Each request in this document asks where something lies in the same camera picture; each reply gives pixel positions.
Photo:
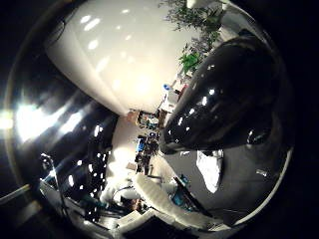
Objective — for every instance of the black and tan spray bottle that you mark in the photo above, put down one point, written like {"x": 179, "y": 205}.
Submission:
{"x": 229, "y": 99}

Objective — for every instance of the white crumpled cloth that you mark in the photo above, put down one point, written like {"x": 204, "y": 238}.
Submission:
{"x": 210, "y": 171}

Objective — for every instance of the green potted plant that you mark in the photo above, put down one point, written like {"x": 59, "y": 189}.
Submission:
{"x": 199, "y": 36}

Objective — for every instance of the teal plastic crate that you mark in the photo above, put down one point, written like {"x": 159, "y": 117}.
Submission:
{"x": 179, "y": 199}

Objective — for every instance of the dark grey table mat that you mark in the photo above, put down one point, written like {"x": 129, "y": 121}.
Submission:
{"x": 246, "y": 186}

